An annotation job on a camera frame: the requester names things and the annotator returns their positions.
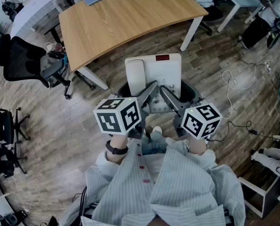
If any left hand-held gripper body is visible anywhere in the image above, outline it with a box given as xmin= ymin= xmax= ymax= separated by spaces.
xmin=93 ymin=97 xmax=152 ymax=140

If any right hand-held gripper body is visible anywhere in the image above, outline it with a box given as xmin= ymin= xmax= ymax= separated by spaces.
xmin=173 ymin=104 xmax=223 ymax=141

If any white telephone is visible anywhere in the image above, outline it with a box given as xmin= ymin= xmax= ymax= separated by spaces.
xmin=125 ymin=53 xmax=182 ymax=114

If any person's right forearm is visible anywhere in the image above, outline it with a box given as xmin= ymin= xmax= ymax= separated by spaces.
xmin=188 ymin=136 xmax=208 ymax=155

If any person's left forearm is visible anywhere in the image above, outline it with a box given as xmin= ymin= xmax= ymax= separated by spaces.
xmin=105 ymin=133 xmax=130 ymax=165

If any black wristband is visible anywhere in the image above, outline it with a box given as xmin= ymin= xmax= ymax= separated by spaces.
xmin=105 ymin=140 xmax=129 ymax=155

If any person's blue jeans leg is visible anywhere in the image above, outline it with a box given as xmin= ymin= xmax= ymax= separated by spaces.
xmin=141 ymin=130 xmax=169 ymax=155

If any person's striped shirt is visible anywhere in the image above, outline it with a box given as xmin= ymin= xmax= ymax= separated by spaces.
xmin=59 ymin=135 xmax=247 ymax=226

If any wooden table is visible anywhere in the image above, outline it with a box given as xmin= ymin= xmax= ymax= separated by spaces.
xmin=58 ymin=0 xmax=209 ymax=91

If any grey jacket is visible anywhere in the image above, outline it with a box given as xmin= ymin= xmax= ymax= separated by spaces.
xmin=40 ymin=53 xmax=70 ymax=87

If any black swivel chair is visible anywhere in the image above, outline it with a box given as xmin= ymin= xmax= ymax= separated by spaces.
xmin=189 ymin=0 xmax=225 ymax=37

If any black mesh office chair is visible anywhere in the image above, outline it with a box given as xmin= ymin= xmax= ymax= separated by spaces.
xmin=0 ymin=33 xmax=72 ymax=100

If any white tiled table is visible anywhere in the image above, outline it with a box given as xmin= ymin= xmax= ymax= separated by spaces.
xmin=9 ymin=0 xmax=63 ymax=40

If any black cable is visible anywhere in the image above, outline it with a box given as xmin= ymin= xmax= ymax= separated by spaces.
xmin=208 ymin=120 xmax=276 ymax=142

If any white cable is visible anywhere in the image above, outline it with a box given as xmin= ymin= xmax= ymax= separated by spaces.
xmin=221 ymin=52 xmax=276 ymax=120

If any white frame shelf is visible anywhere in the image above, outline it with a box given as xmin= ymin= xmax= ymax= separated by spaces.
xmin=238 ymin=176 xmax=280 ymax=219

